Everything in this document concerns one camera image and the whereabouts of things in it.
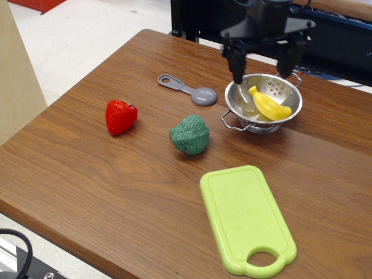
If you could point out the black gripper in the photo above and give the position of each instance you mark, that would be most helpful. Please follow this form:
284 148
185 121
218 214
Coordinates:
268 26

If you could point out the yellow toy banana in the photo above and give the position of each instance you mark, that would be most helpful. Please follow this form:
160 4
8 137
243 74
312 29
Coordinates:
269 107

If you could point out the steel colander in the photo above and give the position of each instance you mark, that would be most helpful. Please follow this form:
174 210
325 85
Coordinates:
240 101

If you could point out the grey plastic spoon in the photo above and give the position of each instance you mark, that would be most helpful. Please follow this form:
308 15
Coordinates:
202 96

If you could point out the green toy broccoli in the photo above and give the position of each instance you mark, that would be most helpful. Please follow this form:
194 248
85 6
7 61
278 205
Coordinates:
191 136

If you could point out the red toy strawberry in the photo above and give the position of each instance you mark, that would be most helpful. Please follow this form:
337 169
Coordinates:
120 116

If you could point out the light green cutting board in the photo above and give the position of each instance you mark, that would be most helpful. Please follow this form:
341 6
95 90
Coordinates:
251 234

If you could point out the red box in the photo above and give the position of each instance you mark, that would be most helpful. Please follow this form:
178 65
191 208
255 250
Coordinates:
39 5

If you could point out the light wooden panel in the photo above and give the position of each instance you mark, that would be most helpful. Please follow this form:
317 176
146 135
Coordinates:
21 97

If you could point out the black metal frame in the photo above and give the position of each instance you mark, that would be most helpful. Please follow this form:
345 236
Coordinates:
340 43

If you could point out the aluminium rail with bracket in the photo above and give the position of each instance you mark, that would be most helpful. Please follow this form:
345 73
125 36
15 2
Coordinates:
13 259

